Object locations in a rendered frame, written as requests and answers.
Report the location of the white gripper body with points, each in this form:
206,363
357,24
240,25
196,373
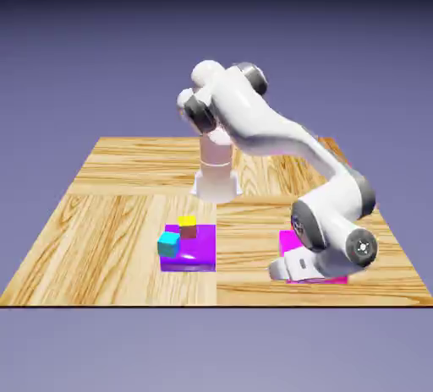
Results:
293,265

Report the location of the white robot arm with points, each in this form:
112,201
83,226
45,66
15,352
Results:
257,118

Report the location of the small yellow cube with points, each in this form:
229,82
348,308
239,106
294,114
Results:
187,226

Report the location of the small cyan cube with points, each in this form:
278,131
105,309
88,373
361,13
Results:
168,244

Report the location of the large magenta box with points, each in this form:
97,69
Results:
287,241

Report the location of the large purple box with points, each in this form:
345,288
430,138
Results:
196,250

